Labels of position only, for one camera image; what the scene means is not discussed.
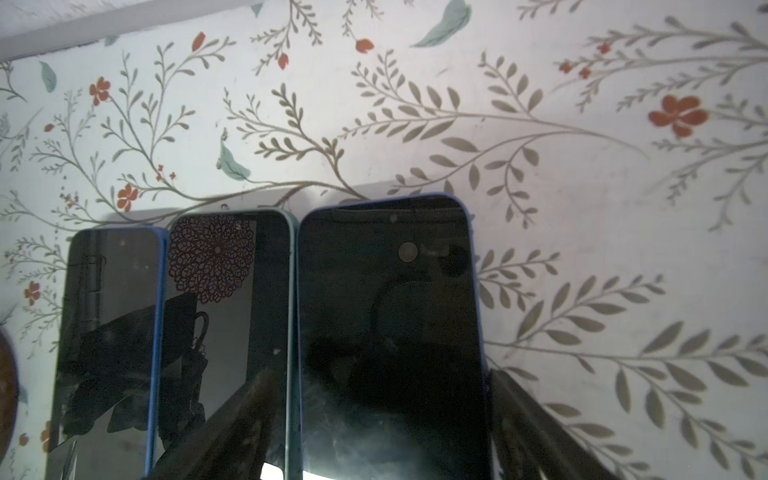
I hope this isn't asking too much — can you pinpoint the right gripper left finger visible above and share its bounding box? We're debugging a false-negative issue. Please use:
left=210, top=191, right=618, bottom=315
left=148, top=368, right=278, bottom=480

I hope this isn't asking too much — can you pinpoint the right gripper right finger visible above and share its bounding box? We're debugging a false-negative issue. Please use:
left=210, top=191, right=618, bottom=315
left=488, top=369, right=617, bottom=480

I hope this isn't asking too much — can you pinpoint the teal green phone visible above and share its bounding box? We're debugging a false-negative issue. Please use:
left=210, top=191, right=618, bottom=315
left=155, top=209, right=295, bottom=479

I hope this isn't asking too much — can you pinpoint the blue phone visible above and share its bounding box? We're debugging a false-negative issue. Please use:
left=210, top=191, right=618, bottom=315
left=45, top=227, right=165, bottom=479
left=297, top=195, right=492, bottom=479

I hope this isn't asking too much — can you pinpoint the wooden base phone stand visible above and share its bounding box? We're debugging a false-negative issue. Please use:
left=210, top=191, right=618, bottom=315
left=0, top=333, right=19, bottom=460

